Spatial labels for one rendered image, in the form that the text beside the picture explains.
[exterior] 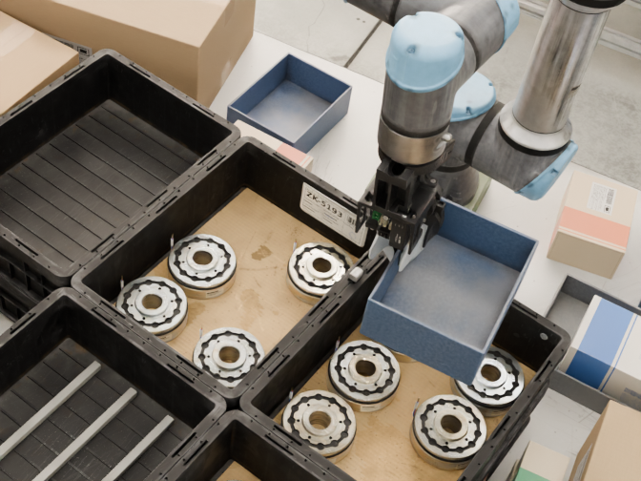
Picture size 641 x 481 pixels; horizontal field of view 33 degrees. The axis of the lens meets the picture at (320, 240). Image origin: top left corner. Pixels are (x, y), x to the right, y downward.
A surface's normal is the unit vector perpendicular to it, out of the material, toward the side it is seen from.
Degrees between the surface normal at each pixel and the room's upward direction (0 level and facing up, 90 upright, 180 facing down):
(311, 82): 90
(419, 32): 4
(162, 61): 90
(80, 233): 0
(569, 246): 90
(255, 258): 0
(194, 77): 90
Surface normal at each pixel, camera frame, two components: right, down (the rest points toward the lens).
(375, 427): 0.11, -0.64
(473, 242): -0.44, 0.65
